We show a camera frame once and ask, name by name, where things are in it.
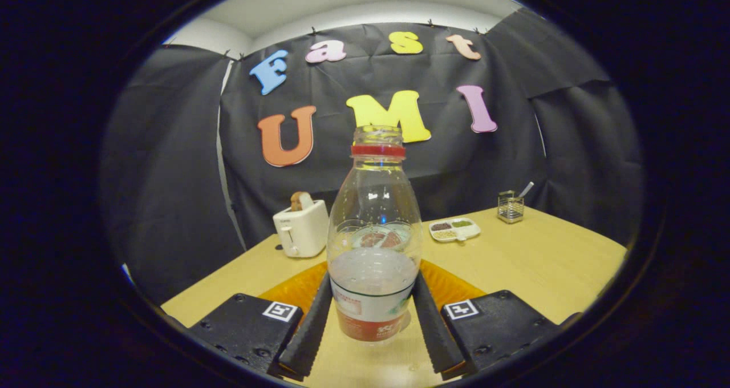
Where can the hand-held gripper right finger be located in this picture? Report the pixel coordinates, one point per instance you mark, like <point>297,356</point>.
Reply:
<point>436,331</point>

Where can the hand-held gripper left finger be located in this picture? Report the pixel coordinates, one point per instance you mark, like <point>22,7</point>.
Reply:
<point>311,331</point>

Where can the clear plastic bottle red label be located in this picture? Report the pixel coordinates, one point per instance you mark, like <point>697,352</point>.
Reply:
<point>373,296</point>

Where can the white toaster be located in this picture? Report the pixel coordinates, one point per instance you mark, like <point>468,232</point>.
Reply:
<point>302,231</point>

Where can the white divided snack dish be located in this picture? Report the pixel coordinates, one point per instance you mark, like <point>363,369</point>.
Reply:
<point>454,230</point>

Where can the wooden table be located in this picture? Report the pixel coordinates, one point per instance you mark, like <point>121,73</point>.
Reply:
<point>542,262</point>

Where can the toast bread slice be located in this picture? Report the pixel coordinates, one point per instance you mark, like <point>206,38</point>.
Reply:
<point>301,201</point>

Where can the metal utensil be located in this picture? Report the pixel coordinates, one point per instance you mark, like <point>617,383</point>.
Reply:
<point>527,189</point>

